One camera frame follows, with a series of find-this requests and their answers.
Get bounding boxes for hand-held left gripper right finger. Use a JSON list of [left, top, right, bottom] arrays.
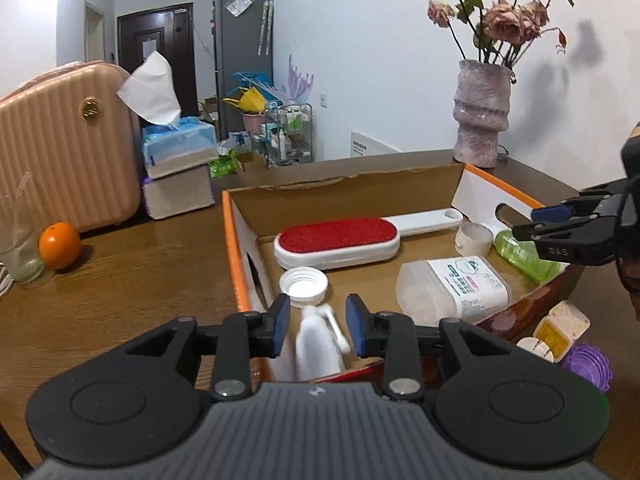
[[345, 293, 516, 403]]

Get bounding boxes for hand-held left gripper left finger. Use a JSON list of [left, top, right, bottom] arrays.
[[120, 293, 292, 403]]

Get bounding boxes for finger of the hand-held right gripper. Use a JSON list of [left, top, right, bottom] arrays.
[[530, 177, 631, 225], [512, 210, 623, 266]]

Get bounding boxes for white tube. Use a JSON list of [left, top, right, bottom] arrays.
[[295, 303, 351, 381]]

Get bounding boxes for white screw cap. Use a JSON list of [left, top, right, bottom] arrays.
[[279, 266, 329, 308]]

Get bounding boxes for green spray bottle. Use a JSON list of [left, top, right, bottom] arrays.
[[494, 228, 563, 286]]

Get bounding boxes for white tape roll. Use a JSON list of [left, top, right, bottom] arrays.
[[455, 222, 494, 258]]

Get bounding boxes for red and white lint brush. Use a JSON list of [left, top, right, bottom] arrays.
[[273, 208, 465, 271]]

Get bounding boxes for small white flip case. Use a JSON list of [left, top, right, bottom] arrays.
[[516, 300, 591, 363]]

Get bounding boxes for clear plastic bottle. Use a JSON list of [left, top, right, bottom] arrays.
[[396, 256, 513, 326]]

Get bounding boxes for purple screw cap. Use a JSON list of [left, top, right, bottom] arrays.
[[561, 342, 613, 393]]

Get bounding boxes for red cardboard box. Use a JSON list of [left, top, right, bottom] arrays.
[[221, 162, 586, 391]]

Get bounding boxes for pink ceramic vase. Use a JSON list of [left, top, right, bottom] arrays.
[[452, 59, 515, 168]]

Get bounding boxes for white tissue pack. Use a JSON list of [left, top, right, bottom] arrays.
[[142, 164, 216, 221]]

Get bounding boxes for green packet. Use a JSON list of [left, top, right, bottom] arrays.
[[209, 152, 238, 178]]

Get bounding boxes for dried pink roses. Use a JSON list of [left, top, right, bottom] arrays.
[[410, 0, 598, 68]]

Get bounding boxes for pink flower pot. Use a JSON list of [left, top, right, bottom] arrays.
[[241, 111, 271, 136]]

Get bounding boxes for blue tissue pack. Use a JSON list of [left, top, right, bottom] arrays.
[[117, 51, 218, 179]]

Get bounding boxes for yellow watering can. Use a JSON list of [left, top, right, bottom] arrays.
[[222, 87, 268, 115]]

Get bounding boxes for orange fruit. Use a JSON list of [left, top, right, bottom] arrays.
[[39, 221, 83, 271]]

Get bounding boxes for purple flower decoration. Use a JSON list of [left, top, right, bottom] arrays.
[[287, 55, 316, 106]]

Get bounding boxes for clear glass cup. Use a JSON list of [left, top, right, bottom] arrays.
[[0, 172, 46, 283]]

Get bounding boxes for grey refrigerator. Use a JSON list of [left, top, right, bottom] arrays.
[[214, 0, 275, 133]]

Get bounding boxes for pink ribbed suitcase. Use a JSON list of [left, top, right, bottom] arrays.
[[0, 60, 143, 236]]

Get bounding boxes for folded umbrella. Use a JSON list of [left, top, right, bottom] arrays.
[[257, 0, 276, 56]]

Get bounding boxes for dark brown entrance door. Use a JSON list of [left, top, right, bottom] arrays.
[[117, 2, 197, 116]]

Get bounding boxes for light interior door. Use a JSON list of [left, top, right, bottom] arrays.
[[84, 1, 106, 63]]

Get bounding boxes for wire shelf cart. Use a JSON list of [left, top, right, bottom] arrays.
[[250, 102, 314, 168]]

